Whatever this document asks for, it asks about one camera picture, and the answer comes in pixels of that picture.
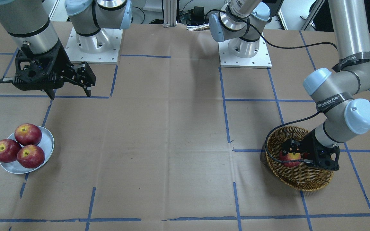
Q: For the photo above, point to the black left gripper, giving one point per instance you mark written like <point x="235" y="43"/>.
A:
<point x="307" y="143"/>

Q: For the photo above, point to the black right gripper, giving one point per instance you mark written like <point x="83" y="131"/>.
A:
<point x="63" y="60"/>

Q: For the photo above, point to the red yellow apple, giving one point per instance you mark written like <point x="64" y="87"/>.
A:
<point x="289" y="157"/>

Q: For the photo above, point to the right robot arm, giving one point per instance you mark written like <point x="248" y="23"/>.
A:
<point x="27" y="21"/>

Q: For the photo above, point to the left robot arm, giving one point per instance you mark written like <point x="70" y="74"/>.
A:
<point x="332" y="92"/>

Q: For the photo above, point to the woven wicker basket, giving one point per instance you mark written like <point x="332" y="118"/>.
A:
<point x="300" y="177"/>

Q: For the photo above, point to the white round plate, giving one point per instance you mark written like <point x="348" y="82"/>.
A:
<point x="46" y="144"/>

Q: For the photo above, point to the red apple back on plate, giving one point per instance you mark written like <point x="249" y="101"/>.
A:
<point x="28" y="134"/>

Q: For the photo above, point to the red apple on plate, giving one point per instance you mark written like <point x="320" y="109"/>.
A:
<point x="8" y="150"/>
<point x="28" y="134"/>
<point x="31" y="156"/>

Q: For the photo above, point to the red apple front on plate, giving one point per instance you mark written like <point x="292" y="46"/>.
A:
<point x="31" y="156"/>

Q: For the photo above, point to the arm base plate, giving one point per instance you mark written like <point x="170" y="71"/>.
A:
<point x="93" y="54"/>
<point x="237" y="53"/>

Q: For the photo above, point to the aluminium frame post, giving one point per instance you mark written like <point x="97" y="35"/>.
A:
<point x="170" y="13"/>

